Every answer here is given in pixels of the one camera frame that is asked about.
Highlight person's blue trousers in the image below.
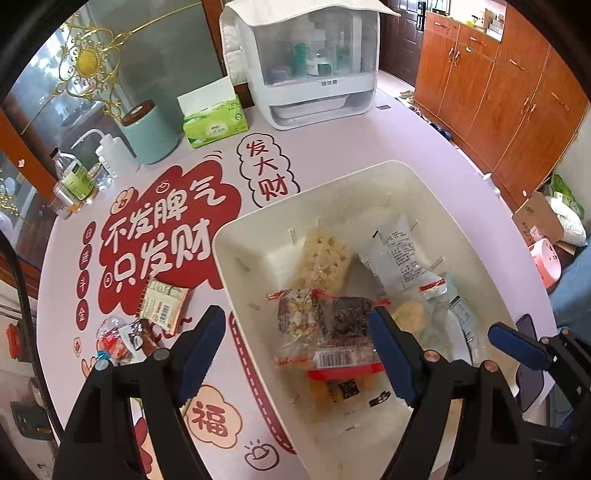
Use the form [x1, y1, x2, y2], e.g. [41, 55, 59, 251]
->
[551, 251, 591, 326]

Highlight white plastic bin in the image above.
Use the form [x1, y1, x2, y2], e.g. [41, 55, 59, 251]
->
[211, 160, 518, 480]

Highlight white squeeze bottle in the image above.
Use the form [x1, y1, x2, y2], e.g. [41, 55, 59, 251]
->
[70, 129, 141, 178]

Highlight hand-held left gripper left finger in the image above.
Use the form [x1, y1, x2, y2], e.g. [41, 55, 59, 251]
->
[53, 305, 228, 480]

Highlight beige cracker packet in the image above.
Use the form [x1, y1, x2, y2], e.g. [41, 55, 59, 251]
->
[139, 278, 191, 324]

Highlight cardboard box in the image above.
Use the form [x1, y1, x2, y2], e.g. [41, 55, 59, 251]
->
[512, 191, 565, 247]

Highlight dark purple bar packet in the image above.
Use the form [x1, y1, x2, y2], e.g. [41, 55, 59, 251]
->
[318, 295, 391, 342]

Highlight green tissue pack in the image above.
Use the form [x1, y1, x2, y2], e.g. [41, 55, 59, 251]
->
[177, 76, 250, 149]

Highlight nut bar clear packet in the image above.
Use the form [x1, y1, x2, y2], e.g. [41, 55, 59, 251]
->
[268, 287, 326, 352]

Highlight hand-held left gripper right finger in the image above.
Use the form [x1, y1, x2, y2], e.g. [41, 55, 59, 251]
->
[365, 306, 532, 480]

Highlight dark jar with red lid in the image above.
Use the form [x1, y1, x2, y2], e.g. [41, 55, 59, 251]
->
[4, 320, 35, 365]

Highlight teal canister with brown lid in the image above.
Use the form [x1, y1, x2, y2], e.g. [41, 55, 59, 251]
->
[119, 99, 181, 166]

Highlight clear bottle with green label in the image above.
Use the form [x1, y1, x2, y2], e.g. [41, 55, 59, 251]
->
[50, 147, 100, 201]

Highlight white plastic bag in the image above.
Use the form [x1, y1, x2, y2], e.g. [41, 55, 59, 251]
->
[551, 198, 589, 254]

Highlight rice crisp block packet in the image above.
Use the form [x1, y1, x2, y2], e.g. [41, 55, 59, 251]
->
[293, 228, 352, 296]

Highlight glass door with gold ornament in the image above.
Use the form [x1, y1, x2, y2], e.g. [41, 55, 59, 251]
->
[0, 111, 58, 287]
[0, 0, 232, 153]

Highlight brown white candy packet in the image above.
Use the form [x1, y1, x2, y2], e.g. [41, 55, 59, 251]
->
[122, 320, 162, 354]

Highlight white packet with red edge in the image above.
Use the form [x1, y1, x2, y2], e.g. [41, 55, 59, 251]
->
[274, 346, 385, 371]

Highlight green plastic pack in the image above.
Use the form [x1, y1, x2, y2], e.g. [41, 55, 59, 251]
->
[549, 174, 585, 217]

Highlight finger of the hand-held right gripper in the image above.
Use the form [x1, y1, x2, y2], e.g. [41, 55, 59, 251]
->
[488, 322, 591, 371]

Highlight small glass jar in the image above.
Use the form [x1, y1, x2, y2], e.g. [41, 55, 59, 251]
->
[88, 162, 114, 192]

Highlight dark wooden entrance door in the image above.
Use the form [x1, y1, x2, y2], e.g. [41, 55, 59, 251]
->
[385, 0, 428, 86]

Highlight small jars group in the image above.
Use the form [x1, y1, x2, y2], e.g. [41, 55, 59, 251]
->
[52, 182, 86, 220]

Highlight large pale blue packet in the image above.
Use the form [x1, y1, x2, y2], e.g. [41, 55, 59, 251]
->
[392, 276, 483, 365]

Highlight red candy packet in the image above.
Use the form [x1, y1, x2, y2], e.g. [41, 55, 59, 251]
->
[95, 316, 132, 361]

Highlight white bottle sterilizer cabinet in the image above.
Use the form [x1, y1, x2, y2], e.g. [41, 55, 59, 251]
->
[218, 0, 402, 131]

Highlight yellow cracker packet black print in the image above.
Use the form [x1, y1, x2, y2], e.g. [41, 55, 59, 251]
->
[307, 367, 402, 411]

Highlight white grey snack packet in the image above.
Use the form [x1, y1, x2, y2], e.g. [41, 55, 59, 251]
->
[358, 213, 446, 298]

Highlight brown wooden cabinet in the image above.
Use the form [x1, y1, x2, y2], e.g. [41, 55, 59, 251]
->
[412, 9, 591, 210]

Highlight pink round container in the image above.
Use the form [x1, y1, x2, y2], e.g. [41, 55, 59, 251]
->
[529, 237, 561, 289]

